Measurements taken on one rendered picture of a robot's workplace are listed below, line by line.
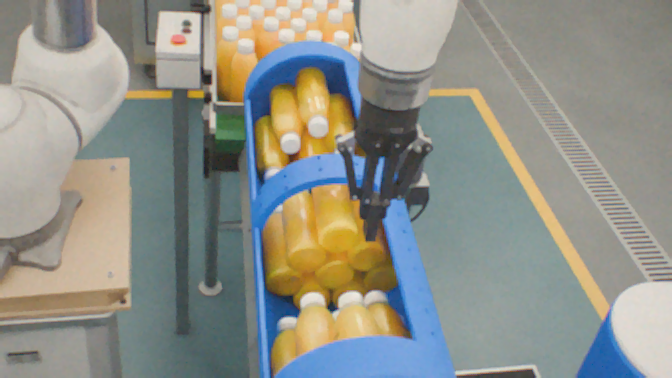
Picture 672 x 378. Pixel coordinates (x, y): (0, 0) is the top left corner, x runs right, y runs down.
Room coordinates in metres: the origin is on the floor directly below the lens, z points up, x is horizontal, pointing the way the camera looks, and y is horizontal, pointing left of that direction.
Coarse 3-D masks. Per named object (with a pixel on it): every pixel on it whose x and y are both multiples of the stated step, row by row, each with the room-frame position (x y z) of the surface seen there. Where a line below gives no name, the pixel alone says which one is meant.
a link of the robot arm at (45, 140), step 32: (0, 96) 0.96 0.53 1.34; (32, 96) 1.00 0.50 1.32; (0, 128) 0.91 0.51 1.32; (32, 128) 0.94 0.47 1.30; (64, 128) 1.01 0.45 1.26; (0, 160) 0.88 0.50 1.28; (32, 160) 0.91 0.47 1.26; (64, 160) 0.98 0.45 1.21; (0, 192) 0.88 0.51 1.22; (32, 192) 0.90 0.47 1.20; (0, 224) 0.88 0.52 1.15; (32, 224) 0.90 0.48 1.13
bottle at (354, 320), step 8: (344, 304) 0.80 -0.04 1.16; (352, 304) 0.81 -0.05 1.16; (360, 304) 0.81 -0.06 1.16; (344, 312) 0.78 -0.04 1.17; (352, 312) 0.78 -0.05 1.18; (360, 312) 0.78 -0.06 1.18; (368, 312) 0.79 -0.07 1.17; (336, 320) 0.77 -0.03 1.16; (344, 320) 0.76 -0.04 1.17; (352, 320) 0.76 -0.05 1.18; (360, 320) 0.76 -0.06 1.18; (368, 320) 0.77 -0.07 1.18; (336, 328) 0.76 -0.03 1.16; (344, 328) 0.75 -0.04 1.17; (352, 328) 0.75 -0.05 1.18; (360, 328) 0.75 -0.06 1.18; (368, 328) 0.75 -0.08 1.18; (376, 328) 0.76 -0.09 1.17; (336, 336) 0.75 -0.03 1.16; (344, 336) 0.74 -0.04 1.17; (352, 336) 0.73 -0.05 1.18; (360, 336) 0.73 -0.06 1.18
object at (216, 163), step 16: (208, 16) 2.15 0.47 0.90; (208, 32) 2.05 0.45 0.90; (208, 48) 1.96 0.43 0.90; (208, 64) 1.87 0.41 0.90; (208, 112) 1.64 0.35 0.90; (208, 128) 1.57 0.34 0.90; (208, 144) 1.53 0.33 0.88; (208, 160) 1.52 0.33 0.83; (224, 160) 1.70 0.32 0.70; (208, 176) 1.57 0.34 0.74; (208, 192) 1.84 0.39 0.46; (208, 208) 1.84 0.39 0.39; (208, 224) 1.84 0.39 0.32; (224, 224) 1.86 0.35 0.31; (240, 224) 1.87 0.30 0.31; (208, 240) 1.84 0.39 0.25; (208, 256) 1.84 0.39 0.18; (208, 272) 1.84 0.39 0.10; (208, 288) 1.85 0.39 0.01
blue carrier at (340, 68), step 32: (288, 64) 1.46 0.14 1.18; (320, 64) 1.47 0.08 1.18; (352, 64) 1.44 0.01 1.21; (256, 96) 1.44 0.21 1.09; (352, 96) 1.31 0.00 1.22; (320, 160) 1.06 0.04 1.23; (256, 192) 1.09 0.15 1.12; (288, 192) 1.00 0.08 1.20; (256, 224) 0.99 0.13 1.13; (384, 224) 0.94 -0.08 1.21; (256, 256) 0.92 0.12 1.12; (416, 256) 0.91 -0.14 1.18; (256, 288) 0.86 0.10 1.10; (416, 288) 0.82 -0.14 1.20; (416, 320) 0.75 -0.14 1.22; (320, 352) 0.67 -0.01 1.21; (352, 352) 0.66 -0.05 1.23; (384, 352) 0.67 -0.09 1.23; (416, 352) 0.68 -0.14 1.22; (448, 352) 0.75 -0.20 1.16
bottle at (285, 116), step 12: (288, 84) 1.45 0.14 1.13; (276, 96) 1.40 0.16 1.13; (288, 96) 1.40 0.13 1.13; (276, 108) 1.36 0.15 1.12; (288, 108) 1.35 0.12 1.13; (276, 120) 1.32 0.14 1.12; (288, 120) 1.31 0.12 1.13; (300, 120) 1.33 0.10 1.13; (276, 132) 1.30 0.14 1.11; (288, 132) 1.29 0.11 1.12; (300, 132) 1.30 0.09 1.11
